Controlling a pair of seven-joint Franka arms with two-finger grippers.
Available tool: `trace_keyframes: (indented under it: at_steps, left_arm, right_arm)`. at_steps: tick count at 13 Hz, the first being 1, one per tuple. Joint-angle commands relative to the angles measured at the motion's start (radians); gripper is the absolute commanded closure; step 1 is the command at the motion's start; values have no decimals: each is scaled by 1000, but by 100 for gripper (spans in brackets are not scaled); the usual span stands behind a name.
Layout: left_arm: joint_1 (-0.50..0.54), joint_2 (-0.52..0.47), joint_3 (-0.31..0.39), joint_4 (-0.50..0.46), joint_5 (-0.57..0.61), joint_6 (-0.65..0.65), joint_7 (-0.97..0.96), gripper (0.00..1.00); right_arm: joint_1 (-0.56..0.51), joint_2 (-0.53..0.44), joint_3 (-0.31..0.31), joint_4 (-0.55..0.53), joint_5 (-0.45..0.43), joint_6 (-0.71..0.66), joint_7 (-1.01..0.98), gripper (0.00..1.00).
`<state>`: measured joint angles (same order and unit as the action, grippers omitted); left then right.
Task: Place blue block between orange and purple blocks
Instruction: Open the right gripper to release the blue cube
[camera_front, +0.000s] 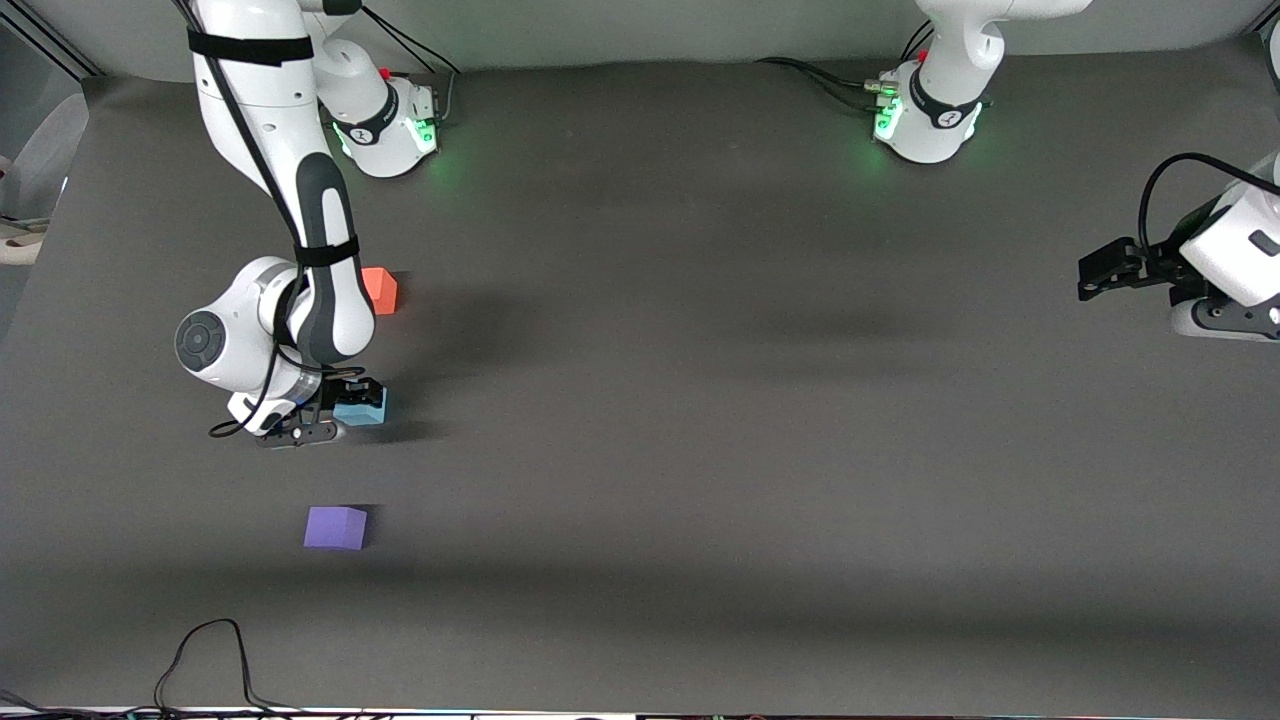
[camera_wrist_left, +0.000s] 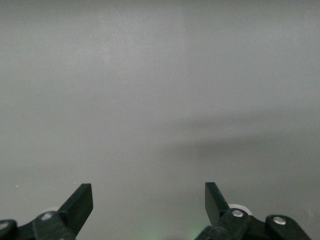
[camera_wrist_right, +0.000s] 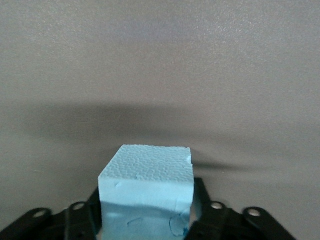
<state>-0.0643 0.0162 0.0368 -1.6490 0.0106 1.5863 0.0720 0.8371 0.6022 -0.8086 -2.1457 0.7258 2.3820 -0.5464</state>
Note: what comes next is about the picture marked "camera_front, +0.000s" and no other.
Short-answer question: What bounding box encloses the black right base cable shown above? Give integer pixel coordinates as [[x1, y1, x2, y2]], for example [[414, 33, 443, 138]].
[[360, 5, 463, 77]]

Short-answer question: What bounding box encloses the beige background object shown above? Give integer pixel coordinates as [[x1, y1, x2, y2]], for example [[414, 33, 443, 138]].
[[0, 215, 48, 266]]

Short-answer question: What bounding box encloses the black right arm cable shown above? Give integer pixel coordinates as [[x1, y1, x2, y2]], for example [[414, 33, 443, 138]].
[[170, 0, 351, 441]]

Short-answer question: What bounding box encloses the purple foam block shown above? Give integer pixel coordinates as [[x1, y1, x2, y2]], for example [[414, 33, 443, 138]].
[[303, 505, 368, 552]]

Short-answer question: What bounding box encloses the black looped table cable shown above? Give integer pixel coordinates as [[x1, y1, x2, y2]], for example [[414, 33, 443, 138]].
[[0, 618, 301, 720]]

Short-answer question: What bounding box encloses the black base cable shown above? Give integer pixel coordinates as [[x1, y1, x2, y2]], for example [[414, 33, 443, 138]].
[[755, 55, 893, 111], [360, 5, 463, 77]]

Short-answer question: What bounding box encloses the black frame bar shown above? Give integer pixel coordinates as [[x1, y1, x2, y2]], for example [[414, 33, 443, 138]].
[[0, 0, 101, 79]]

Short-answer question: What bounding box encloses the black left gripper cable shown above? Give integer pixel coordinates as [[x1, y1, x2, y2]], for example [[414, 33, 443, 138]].
[[1138, 152, 1280, 263]]

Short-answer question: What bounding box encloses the black left base cable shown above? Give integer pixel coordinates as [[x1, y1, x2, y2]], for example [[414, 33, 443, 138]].
[[755, 55, 893, 111]]

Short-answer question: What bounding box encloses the wide black velcro strap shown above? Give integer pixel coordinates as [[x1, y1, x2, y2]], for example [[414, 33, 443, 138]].
[[187, 28, 316, 68]]

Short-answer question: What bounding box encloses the light blue foam block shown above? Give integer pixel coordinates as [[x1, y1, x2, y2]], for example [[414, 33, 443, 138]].
[[333, 388, 388, 429]]

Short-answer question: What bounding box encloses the narrow black velcro strap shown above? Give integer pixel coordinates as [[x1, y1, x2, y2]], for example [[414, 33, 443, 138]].
[[293, 237, 361, 268]]

